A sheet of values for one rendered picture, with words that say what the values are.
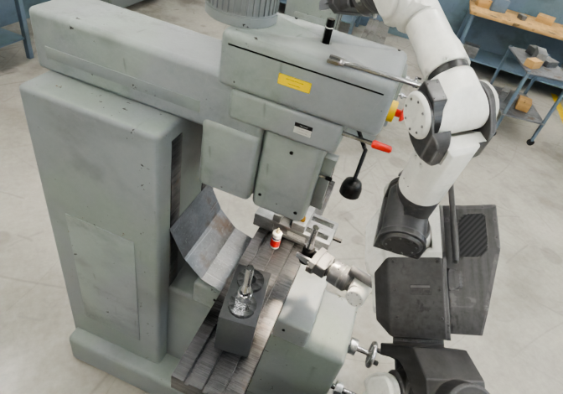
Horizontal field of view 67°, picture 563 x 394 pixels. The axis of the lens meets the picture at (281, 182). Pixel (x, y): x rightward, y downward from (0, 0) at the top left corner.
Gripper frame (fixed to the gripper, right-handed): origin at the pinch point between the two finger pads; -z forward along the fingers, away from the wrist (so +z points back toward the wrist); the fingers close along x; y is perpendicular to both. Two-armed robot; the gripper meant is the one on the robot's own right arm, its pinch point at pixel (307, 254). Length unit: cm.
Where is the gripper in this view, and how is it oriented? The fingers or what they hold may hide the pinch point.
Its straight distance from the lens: 158.7
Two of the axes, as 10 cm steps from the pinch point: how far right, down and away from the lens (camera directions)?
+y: -1.8, 7.6, 6.3
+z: 8.1, 4.8, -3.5
